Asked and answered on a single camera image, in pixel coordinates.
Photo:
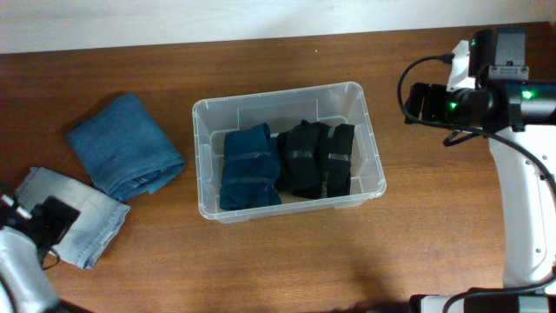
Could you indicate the taped black cloth roll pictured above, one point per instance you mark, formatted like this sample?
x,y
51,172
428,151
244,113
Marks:
x,y
336,159
299,152

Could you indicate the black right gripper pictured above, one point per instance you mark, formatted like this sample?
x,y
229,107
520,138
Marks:
x,y
423,107

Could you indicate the clear plastic storage bin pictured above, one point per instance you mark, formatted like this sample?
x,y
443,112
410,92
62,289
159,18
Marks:
x,y
282,110

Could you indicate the light blue jeans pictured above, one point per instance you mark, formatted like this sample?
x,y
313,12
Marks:
x,y
99,221

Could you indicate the taped dark blue cloth roll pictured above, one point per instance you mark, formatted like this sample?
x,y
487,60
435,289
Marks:
x,y
251,169

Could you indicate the dark blue jeans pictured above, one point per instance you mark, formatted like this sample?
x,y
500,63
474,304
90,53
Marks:
x,y
124,151

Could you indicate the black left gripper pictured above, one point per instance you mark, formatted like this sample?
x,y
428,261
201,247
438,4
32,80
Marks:
x,y
62,220

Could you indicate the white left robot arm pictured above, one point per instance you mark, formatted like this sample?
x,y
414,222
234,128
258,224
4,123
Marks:
x,y
27,237

